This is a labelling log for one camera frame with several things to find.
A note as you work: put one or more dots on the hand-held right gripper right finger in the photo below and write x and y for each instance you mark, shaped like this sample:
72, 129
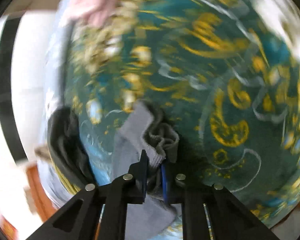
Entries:
165, 183

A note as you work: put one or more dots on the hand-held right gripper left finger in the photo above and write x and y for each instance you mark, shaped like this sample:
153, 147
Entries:
141, 181

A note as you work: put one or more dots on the grey-blue garment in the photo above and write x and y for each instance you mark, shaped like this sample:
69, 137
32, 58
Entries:
130, 140

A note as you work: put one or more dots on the olive yellow knit garment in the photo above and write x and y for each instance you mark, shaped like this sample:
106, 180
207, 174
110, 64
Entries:
66, 181

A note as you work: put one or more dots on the dark grey garment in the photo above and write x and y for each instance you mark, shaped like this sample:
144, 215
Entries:
62, 140

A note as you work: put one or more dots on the teal floral bed sheet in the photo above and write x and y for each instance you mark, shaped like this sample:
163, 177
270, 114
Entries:
190, 92

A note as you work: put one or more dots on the light blue floral duvet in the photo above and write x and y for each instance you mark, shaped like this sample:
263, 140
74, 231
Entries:
51, 67

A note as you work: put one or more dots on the pink cloth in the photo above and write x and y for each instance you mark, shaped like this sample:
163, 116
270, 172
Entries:
97, 2

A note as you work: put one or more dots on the white wardrobe with black frame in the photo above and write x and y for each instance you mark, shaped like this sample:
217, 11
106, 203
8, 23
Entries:
27, 80

